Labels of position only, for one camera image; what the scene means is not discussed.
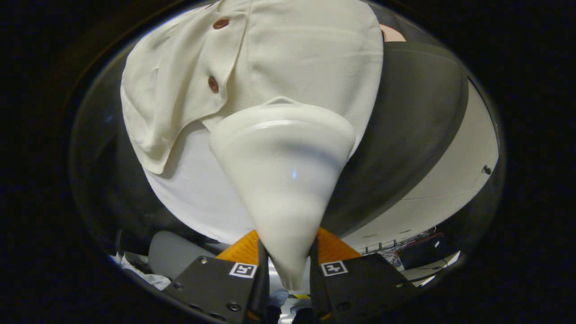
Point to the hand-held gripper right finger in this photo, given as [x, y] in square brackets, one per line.
[316, 292]

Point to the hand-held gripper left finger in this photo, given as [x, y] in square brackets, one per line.
[263, 292]

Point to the white garment steamer head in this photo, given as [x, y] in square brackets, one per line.
[283, 180]

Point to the white garment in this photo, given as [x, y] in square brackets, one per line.
[198, 193]

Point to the cream button-up shirt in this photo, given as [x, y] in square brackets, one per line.
[306, 54]

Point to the grey rounded seat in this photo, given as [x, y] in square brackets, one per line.
[175, 254]

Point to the crumpled white cloth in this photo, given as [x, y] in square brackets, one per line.
[139, 272]

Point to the white cabinet with grey top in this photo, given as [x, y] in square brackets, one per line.
[418, 126]

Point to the black backdrop cloth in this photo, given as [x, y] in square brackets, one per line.
[103, 180]

